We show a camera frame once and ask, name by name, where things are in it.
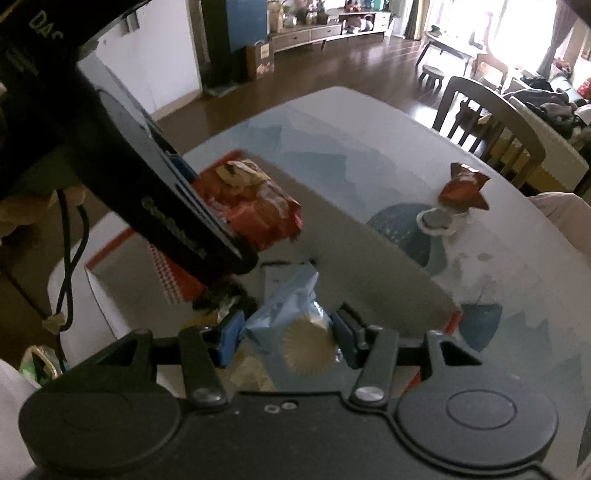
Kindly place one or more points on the person's left hand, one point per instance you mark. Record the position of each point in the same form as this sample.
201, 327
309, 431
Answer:
19, 211

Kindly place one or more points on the large red snack bag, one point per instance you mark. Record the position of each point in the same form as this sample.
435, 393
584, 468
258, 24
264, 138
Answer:
254, 206

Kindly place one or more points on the beige sofa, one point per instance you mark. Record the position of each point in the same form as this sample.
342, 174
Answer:
563, 167

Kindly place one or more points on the paper gift bag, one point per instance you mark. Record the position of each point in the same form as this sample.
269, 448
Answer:
259, 60

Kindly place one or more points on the pile of dark clothes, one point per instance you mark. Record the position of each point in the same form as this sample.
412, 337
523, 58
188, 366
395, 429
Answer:
555, 108

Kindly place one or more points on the pink covered chair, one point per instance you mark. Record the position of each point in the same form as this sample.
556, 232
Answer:
570, 214

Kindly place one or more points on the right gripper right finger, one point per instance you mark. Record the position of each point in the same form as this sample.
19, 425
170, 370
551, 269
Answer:
372, 351

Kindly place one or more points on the small round stool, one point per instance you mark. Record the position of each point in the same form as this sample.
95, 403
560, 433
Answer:
431, 77

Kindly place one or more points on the round coffee table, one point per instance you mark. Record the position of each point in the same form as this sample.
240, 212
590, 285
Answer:
448, 44

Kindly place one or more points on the long tv cabinet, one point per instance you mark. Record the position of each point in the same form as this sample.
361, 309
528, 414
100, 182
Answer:
348, 25

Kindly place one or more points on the dark wooden chair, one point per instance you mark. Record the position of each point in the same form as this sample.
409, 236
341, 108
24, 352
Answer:
499, 135

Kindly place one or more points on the light blue cookie packet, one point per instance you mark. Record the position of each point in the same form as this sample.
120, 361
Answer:
292, 336

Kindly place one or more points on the red cardboard box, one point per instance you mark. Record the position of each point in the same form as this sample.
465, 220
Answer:
356, 265

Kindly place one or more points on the dark red snack bag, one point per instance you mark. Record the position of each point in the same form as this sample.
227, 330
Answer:
463, 191

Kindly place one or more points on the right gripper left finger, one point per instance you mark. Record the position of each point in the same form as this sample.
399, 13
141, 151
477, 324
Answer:
203, 350

